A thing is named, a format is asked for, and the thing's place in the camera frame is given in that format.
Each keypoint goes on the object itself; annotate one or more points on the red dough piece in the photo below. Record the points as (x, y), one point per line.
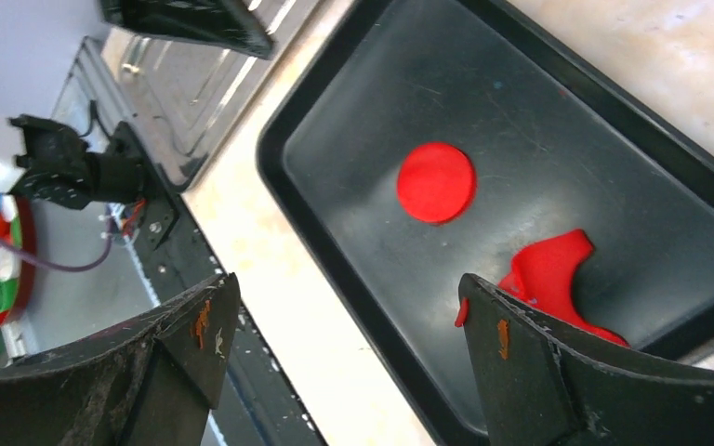
(541, 276)

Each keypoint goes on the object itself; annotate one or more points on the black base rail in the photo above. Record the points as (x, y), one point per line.
(257, 404)

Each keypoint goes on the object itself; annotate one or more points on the black baking tray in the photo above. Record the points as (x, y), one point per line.
(556, 147)

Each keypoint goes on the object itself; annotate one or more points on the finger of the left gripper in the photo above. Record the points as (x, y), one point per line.
(227, 24)

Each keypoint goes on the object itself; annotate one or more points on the silver metal tray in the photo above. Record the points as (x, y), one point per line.
(188, 98)

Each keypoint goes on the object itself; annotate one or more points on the round red dough wrapper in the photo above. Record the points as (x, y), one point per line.
(436, 183)

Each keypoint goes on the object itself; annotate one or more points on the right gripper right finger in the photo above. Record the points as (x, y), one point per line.
(542, 381)

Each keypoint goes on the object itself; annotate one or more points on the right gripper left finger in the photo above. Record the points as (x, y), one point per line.
(117, 381)

